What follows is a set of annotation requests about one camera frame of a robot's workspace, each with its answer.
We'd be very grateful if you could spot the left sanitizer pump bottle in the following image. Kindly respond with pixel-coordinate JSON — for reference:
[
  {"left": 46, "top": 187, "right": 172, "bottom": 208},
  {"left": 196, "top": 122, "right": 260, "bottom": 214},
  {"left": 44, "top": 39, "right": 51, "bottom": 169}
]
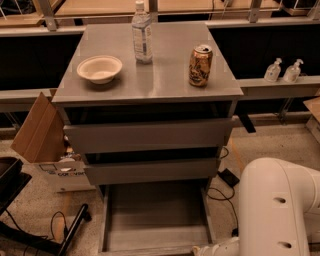
[{"left": 264, "top": 58, "right": 282, "bottom": 82}]

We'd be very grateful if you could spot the cardboard box at right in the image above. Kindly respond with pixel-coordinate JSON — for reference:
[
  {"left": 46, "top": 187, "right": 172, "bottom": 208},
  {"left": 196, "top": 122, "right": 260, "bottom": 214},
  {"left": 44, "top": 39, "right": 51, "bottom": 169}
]
[{"left": 304, "top": 97, "right": 320, "bottom": 143}]

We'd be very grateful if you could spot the grey drawer cabinet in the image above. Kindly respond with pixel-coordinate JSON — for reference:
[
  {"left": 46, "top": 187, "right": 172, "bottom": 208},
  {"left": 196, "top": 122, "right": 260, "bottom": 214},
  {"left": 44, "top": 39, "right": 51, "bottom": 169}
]
[{"left": 52, "top": 21, "right": 244, "bottom": 194}]

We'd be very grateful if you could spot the right sanitizer pump bottle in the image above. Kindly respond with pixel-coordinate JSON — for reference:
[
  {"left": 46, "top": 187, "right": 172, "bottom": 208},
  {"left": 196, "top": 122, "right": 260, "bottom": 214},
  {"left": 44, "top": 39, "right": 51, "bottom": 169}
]
[{"left": 283, "top": 59, "right": 303, "bottom": 83}]

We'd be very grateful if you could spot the open cardboard box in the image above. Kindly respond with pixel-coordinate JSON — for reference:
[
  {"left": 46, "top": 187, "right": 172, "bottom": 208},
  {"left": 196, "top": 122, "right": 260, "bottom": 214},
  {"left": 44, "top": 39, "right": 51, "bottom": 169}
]
[{"left": 11, "top": 93, "right": 95, "bottom": 192}]

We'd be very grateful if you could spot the grey middle drawer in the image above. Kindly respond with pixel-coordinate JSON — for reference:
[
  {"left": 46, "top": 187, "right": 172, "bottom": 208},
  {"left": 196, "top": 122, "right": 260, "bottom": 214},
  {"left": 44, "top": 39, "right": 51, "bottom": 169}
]
[{"left": 84, "top": 158, "right": 219, "bottom": 185}]

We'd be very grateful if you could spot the black chair base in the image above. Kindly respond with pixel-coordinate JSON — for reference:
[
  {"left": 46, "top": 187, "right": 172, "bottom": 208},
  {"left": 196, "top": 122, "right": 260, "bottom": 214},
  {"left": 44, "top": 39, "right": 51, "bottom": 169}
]
[{"left": 0, "top": 157, "right": 91, "bottom": 256}]

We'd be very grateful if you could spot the grey drawer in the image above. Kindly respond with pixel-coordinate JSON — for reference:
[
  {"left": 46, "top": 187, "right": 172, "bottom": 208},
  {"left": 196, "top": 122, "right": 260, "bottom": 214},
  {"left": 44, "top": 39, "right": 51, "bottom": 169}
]
[
  {"left": 99, "top": 181, "right": 215, "bottom": 256},
  {"left": 84, "top": 158, "right": 219, "bottom": 185},
  {"left": 64, "top": 118, "right": 233, "bottom": 153}
]

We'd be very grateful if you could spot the sanitizer pump bottle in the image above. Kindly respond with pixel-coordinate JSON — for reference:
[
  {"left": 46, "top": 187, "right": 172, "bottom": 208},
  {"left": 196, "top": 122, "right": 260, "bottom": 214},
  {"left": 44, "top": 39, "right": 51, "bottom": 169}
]
[
  {"left": 283, "top": 59, "right": 303, "bottom": 83},
  {"left": 264, "top": 58, "right": 282, "bottom": 82}
]

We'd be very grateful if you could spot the clear plastic water bottle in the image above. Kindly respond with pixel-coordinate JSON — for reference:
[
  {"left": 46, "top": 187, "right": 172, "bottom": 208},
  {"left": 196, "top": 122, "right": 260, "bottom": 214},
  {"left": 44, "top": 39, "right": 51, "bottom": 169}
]
[{"left": 131, "top": 0, "right": 153, "bottom": 63}]

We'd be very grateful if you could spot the white paper bowl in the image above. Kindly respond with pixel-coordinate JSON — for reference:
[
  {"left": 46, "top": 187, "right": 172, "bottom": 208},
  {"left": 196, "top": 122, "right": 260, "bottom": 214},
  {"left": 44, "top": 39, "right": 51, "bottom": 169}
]
[{"left": 77, "top": 55, "right": 123, "bottom": 84}]

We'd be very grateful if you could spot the black floor cable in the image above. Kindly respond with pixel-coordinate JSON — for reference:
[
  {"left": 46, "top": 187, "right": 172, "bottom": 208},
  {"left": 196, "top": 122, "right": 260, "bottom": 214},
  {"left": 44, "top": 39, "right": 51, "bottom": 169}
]
[{"left": 206, "top": 187, "right": 240, "bottom": 238}]

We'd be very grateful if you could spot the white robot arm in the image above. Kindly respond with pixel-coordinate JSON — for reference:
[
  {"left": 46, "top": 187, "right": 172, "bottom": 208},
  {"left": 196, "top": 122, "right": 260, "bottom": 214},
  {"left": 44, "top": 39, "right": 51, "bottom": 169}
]
[{"left": 192, "top": 158, "right": 320, "bottom": 256}]

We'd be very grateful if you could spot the black power adapter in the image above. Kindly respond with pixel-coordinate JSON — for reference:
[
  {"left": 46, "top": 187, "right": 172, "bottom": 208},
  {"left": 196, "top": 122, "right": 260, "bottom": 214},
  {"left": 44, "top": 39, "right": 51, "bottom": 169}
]
[{"left": 218, "top": 169, "right": 240, "bottom": 188}]

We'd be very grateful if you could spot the grey bottom drawer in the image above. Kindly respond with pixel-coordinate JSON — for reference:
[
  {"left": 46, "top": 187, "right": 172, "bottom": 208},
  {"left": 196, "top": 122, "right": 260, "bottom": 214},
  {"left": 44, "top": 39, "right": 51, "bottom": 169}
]
[{"left": 99, "top": 181, "right": 215, "bottom": 256}]

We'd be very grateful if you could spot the gold soda can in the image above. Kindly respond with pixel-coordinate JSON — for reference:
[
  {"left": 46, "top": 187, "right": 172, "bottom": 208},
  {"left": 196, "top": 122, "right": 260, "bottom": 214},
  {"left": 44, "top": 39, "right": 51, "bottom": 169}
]
[{"left": 189, "top": 44, "right": 213, "bottom": 87}]

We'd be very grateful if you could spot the grey top drawer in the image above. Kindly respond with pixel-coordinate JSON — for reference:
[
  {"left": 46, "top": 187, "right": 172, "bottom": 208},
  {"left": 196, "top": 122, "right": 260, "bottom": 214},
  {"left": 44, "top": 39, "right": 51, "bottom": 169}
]
[{"left": 64, "top": 118, "right": 233, "bottom": 153}]

